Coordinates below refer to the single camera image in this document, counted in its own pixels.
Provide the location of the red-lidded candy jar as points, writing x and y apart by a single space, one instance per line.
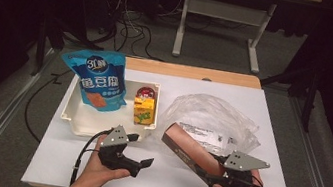
147 91

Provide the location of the yellow drink carton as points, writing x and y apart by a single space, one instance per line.
143 110

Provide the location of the white metal desk frame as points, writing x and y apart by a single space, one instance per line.
226 11

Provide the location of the person's left hand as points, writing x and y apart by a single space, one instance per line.
101 174

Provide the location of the black metal stand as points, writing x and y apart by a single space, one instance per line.
309 106
40 46

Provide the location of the blue snack pouch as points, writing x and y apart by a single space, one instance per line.
99 79

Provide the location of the white plastic tray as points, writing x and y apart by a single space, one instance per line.
89 121

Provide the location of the long brown box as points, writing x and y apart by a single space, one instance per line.
193 148

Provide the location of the clear plastic shopping bag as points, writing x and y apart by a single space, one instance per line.
211 114

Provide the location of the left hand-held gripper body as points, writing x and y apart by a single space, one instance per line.
114 156

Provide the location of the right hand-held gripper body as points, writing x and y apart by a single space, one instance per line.
236 182

